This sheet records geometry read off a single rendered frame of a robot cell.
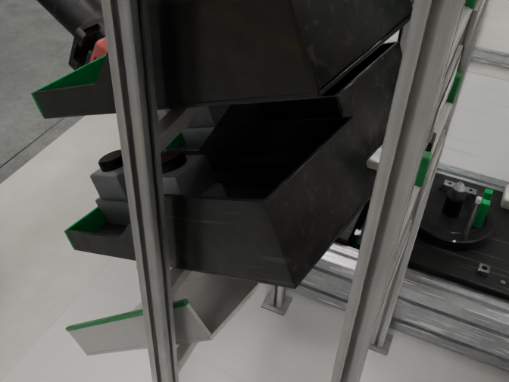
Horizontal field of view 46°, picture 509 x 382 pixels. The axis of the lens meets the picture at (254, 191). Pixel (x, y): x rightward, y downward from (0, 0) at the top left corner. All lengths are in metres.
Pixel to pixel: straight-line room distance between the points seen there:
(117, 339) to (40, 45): 3.11
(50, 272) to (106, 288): 0.11
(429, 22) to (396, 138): 0.06
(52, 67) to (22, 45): 0.34
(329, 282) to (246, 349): 0.17
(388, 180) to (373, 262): 0.07
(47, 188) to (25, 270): 0.21
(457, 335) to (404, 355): 0.08
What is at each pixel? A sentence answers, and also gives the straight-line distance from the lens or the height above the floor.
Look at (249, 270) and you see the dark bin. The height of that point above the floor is 1.30.
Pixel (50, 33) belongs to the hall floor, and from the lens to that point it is 3.83.
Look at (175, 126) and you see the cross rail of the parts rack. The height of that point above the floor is 1.39.
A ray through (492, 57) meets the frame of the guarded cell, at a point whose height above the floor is 0.88.
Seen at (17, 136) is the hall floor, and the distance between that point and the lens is 2.95.
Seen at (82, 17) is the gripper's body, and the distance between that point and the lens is 0.77.
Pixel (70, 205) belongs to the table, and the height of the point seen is 0.86.
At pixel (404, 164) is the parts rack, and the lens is 0.32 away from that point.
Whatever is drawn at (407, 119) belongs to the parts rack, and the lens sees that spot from 0.31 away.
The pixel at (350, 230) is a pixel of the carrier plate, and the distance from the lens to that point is 0.97.
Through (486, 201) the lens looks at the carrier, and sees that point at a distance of 0.98.
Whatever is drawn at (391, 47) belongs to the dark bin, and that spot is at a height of 1.37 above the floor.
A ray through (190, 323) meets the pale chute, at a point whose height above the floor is 1.19.
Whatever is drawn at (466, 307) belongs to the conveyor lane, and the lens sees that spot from 0.93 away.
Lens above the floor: 1.64
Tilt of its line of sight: 41 degrees down
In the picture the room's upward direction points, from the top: 3 degrees clockwise
